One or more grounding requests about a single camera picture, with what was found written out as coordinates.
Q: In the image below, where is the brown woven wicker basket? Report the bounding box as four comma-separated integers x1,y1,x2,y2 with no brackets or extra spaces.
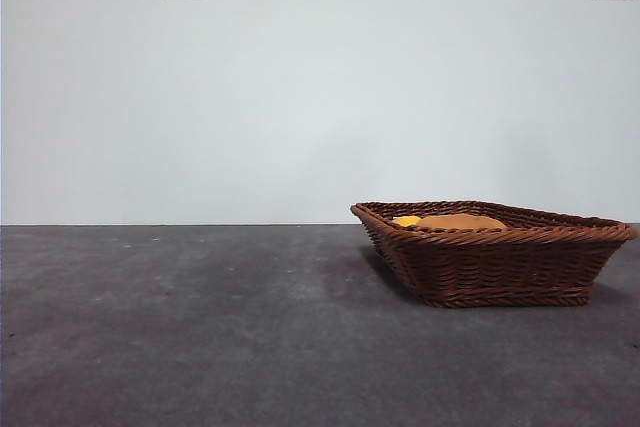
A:
350,200,639,309

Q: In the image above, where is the brown potato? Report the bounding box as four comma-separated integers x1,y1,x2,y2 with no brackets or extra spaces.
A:
414,213,509,232

